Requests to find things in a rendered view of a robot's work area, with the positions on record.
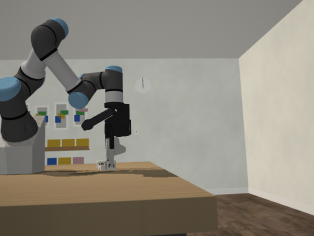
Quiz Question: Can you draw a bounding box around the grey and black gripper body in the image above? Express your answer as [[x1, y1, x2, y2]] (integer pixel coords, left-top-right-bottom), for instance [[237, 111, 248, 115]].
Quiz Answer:
[[104, 102, 132, 138]]

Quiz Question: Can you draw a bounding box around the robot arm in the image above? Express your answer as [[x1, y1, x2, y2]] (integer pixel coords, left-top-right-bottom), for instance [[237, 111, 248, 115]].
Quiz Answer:
[[0, 17, 123, 143]]

